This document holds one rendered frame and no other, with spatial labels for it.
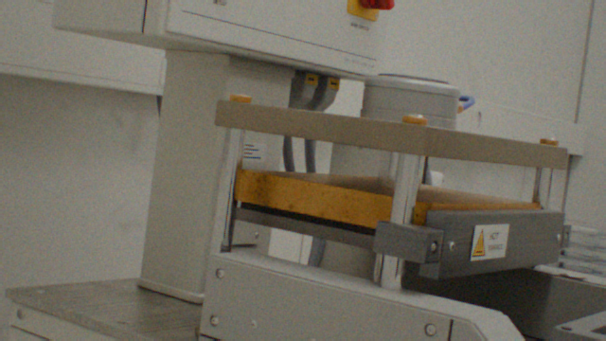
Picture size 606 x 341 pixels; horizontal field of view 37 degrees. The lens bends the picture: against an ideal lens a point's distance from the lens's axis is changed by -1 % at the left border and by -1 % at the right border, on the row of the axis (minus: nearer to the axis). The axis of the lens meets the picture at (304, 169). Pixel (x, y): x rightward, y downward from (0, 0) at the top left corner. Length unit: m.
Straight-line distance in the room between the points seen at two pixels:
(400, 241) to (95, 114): 0.71
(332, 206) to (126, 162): 0.67
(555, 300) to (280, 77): 0.32
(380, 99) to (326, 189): 0.10
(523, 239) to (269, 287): 0.22
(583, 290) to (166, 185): 0.38
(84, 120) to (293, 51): 0.47
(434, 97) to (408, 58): 1.27
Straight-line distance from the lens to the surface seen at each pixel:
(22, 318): 0.81
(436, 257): 0.61
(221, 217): 0.70
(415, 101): 0.72
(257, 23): 0.79
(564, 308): 0.83
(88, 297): 0.81
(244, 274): 0.64
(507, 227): 0.71
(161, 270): 0.86
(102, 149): 1.27
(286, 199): 0.70
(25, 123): 1.17
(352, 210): 0.66
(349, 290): 0.60
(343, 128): 0.63
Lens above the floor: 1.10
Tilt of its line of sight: 3 degrees down
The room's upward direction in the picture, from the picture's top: 8 degrees clockwise
